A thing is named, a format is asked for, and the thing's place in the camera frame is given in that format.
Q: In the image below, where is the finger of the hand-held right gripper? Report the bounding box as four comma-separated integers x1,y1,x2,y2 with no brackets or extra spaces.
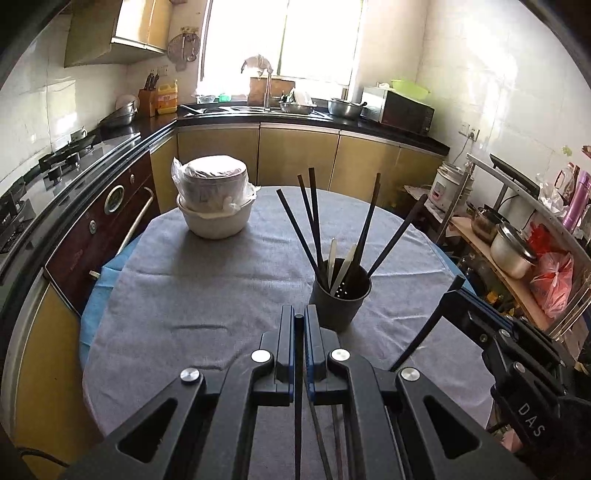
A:
441,302,509,344
445,290,515,328

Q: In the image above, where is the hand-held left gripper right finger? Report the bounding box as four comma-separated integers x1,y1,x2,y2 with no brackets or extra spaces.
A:
305,305,536,480

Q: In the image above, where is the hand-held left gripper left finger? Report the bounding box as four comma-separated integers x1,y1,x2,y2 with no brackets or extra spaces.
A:
65,305,295,480

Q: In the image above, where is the black utensil holder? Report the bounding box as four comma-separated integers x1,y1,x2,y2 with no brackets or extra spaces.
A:
308,258,372,332

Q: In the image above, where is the single dark wooden chopstick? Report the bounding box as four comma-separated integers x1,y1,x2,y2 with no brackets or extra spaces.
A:
307,401,335,480
389,275,466,372
331,405,345,480
294,314,305,480

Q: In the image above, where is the white plastic spoon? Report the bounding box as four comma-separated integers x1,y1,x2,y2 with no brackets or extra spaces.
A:
327,237,338,289
330,244,358,296

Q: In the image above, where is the bunch of dark chopsticks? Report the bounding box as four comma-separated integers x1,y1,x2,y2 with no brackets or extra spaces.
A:
276,167,429,289

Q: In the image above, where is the metal storage rack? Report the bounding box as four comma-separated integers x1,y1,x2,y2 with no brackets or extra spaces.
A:
434,152,591,361

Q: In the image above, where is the large steel pot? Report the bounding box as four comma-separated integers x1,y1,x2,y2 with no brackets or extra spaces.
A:
490,222,539,280

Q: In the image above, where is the red plastic bag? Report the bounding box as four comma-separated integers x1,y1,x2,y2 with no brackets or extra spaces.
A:
529,224,575,320

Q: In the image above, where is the small steel pot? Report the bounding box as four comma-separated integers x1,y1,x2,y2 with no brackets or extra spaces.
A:
471,206,509,244

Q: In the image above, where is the grey tablecloth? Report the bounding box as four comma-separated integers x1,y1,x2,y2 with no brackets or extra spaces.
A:
82,186,497,462

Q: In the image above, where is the white rice cooker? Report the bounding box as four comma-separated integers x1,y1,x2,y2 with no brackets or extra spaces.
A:
431,161,475,214

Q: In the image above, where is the flat cardboard sheet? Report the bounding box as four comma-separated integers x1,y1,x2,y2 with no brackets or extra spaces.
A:
404,184,446,217

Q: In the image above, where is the white plastic bag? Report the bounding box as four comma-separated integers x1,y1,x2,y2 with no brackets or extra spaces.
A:
536,180,571,217

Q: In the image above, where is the white ceramic bowl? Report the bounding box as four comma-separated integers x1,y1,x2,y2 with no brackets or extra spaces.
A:
176,194,257,240

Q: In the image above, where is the black tray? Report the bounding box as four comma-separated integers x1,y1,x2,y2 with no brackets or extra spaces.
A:
488,154,542,195

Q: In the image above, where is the pink bottle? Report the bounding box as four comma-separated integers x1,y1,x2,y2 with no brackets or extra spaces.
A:
563,170,591,232

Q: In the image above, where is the bagged stack of bowls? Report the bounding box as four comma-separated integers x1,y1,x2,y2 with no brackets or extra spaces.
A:
172,155,262,217

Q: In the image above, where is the blue table cover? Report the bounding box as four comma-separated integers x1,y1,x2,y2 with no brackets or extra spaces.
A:
78,244,478,370

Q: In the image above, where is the dark microwave oven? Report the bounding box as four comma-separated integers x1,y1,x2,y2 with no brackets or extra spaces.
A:
360,86,435,136

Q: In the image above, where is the black kitchen countertop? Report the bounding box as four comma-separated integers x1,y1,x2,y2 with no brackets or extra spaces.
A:
0,104,451,324

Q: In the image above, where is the dark red built-in oven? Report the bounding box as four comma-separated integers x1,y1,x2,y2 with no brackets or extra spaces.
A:
44,150,160,317

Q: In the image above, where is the green plastic basin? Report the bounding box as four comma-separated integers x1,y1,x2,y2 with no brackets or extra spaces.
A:
390,79,432,103

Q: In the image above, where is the steel basin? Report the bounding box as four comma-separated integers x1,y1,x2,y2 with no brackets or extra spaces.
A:
279,100,318,116
328,97,365,117

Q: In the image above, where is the steel sink faucet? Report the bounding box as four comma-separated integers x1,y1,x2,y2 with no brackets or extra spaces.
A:
241,54,274,113

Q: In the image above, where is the yellow oil bottle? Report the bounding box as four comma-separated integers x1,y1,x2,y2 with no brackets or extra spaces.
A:
156,79,179,115

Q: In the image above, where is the wooden knife block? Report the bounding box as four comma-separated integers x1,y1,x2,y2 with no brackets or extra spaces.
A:
137,73,160,117

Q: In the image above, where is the steel wok with lid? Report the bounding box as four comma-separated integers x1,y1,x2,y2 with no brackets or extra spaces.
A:
99,99,139,127

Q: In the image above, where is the black gas stove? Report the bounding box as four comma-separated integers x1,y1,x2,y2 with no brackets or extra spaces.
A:
0,131,141,259

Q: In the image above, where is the kitchen window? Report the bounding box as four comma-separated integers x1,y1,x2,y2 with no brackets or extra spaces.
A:
198,0,368,100

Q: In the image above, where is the hanging round strainer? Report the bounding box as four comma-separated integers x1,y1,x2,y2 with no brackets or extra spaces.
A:
167,28,201,72

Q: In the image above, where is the black cable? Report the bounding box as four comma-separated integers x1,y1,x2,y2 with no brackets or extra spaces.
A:
16,447,70,468

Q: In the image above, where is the yellow wall cabinet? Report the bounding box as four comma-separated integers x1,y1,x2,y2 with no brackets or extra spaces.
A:
64,0,174,68

